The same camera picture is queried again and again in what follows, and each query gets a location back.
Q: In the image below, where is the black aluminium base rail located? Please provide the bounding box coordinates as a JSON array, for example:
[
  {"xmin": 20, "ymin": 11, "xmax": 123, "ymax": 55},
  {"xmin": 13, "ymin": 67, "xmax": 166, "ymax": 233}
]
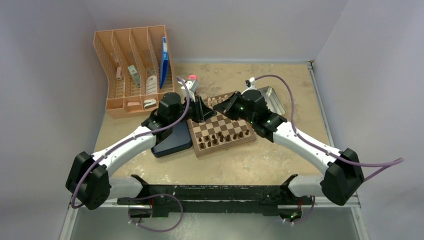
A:
[{"xmin": 117, "ymin": 183, "xmax": 313, "ymax": 218}]

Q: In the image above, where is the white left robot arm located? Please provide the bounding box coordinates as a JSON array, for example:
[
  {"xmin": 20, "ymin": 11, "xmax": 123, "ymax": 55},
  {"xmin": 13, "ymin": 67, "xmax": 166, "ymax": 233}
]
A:
[{"xmin": 65, "ymin": 92, "xmax": 217, "ymax": 210}]

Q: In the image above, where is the teal white small box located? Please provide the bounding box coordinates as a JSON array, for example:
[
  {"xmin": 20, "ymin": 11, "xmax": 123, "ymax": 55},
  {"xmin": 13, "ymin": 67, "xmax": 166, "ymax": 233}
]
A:
[{"xmin": 127, "ymin": 65, "xmax": 141, "ymax": 88}]

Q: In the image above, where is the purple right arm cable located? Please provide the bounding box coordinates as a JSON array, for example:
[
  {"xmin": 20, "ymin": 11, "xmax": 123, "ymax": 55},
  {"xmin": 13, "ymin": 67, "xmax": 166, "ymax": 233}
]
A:
[{"xmin": 253, "ymin": 74, "xmax": 405, "ymax": 183}]

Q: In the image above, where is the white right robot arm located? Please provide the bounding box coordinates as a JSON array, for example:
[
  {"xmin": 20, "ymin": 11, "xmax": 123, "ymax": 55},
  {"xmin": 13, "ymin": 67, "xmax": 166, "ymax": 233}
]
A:
[{"xmin": 213, "ymin": 90, "xmax": 365, "ymax": 206}]

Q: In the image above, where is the silver metal tin tray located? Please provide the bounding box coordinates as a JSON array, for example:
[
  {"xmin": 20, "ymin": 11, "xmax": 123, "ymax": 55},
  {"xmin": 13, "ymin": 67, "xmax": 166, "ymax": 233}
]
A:
[{"xmin": 258, "ymin": 86, "xmax": 286, "ymax": 116}]

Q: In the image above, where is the pink capped small bottle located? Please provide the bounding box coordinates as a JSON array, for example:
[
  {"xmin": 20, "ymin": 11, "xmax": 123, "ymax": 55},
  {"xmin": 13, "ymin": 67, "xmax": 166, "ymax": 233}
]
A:
[{"xmin": 188, "ymin": 74, "xmax": 198, "ymax": 81}]

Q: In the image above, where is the dark blue tin lid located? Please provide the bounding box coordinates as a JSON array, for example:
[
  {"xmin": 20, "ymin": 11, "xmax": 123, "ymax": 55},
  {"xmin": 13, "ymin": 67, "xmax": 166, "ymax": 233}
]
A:
[{"xmin": 151, "ymin": 121, "xmax": 193, "ymax": 158}]

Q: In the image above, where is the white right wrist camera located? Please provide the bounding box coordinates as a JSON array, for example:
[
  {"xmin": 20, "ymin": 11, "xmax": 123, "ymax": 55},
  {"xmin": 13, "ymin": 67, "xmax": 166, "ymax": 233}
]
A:
[{"xmin": 242, "ymin": 77, "xmax": 257, "ymax": 94}]

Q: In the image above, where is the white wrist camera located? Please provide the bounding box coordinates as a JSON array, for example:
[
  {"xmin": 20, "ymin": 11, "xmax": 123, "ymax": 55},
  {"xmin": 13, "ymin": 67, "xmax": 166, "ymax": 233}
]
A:
[
  {"xmin": 181, "ymin": 79, "xmax": 199, "ymax": 100},
  {"xmin": 242, "ymin": 77, "xmax": 257, "ymax": 94}
]

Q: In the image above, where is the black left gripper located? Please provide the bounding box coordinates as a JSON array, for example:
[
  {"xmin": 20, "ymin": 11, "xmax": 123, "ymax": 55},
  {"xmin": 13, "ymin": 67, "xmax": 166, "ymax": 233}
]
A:
[{"xmin": 169, "ymin": 94, "xmax": 216, "ymax": 126}]

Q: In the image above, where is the white clip in organizer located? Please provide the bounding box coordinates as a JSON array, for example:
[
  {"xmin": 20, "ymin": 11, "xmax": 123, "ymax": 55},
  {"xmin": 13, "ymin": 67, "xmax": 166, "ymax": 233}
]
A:
[{"xmin": 143, "ymin": 98, "xmax": 157, "ymax": 110}]

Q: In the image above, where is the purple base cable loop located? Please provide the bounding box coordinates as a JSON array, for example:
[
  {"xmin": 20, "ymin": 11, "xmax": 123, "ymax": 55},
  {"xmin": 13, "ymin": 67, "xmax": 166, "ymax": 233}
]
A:
[{"xmin": 127, "ymin": 193, "xmax": 185, "ymax": 233}]

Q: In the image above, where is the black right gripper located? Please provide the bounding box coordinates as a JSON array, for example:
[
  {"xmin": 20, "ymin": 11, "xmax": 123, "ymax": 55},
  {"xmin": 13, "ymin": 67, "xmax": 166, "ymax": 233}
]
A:
[{"xmin": 214, "ymin": 91, "xmax": 256, "ymax": 125}]

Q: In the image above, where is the row of white chess pieces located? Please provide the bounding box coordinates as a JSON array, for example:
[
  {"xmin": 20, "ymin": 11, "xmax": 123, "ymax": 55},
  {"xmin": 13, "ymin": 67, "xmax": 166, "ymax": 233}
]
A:
[{"xmin": 203, "ymin": 93, "xmax": 231, "ymax": 108}]

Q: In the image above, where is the pink small item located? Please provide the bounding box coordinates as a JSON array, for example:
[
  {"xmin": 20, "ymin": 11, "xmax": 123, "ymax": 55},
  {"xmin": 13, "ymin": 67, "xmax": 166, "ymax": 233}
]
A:
[{"xmin": 115, "ymin": 66, "xmax": 123, "ymax": 81}]

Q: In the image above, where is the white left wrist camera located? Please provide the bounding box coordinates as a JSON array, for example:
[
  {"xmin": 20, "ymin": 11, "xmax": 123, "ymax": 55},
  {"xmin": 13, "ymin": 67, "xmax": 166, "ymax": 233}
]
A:
[{"xmin": 181, "ymin": 79, "xmax": 199, "ymax": 100}]

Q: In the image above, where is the wooden chess board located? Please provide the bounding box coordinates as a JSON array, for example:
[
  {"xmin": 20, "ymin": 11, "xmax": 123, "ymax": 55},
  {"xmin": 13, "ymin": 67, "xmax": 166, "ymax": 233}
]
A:
[{"xmin": 187, "ymin": 112, "xmax": 256, "ymax": 157}]

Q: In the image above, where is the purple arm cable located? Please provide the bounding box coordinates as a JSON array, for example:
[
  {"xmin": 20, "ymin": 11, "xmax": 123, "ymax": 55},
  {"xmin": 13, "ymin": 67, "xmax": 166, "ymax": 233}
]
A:
[
  {"xmin": 70, "ymin": 76, "xmax": 192, "ymax": 210},
  {"xmin": 253, "ymin": 74, "xmax": 405, "ymax": 183}
]

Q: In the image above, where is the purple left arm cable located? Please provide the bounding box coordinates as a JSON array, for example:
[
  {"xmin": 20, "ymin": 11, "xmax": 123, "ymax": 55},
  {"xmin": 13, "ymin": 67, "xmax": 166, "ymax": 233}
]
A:
[{"xmin": 70, "ymin": 76, "xmax": 192, "ymax": 210}]

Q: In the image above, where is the blue folder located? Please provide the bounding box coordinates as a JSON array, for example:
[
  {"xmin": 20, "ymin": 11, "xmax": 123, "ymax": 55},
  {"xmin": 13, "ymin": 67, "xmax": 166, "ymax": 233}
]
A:
[{"xmin": 159, "ymin": 36, "xmax": 169, "ymax": 89}]

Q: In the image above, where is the orange plastic file organizer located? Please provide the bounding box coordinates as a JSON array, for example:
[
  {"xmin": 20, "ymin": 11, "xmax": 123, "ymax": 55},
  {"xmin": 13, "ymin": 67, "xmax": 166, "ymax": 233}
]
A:
[{"xmin": 93, "ymin": 25, "xmax": 179, "ymax": 119}]

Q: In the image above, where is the white striped card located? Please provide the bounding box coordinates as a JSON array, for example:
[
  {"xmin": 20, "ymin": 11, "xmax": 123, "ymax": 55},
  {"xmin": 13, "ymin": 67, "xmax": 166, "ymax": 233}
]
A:
[{"xmin": 145, "ymin": 75, "xmax": 158, "ymax": 95}]

